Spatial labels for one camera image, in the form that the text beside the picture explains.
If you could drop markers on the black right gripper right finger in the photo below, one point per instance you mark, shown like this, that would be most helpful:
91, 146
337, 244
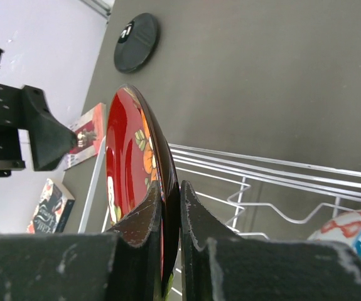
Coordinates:
218, 264

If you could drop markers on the black glossy plate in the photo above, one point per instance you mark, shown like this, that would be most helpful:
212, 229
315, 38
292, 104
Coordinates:
136, 43

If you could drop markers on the white wire dish rack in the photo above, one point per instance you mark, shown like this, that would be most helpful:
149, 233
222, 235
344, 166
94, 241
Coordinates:
265, 198

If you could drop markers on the red floral plate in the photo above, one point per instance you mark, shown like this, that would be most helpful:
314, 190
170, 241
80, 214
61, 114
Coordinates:
137, 155

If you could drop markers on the floral patterned cloth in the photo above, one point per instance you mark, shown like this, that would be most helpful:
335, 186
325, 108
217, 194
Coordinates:
53, 210

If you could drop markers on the red illustrated card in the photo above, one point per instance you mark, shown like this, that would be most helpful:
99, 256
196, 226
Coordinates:
90, 130

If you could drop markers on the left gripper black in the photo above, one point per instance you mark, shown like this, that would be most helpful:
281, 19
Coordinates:
50, 140

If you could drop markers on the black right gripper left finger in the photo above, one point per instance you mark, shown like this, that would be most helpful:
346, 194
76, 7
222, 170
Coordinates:
123, 263

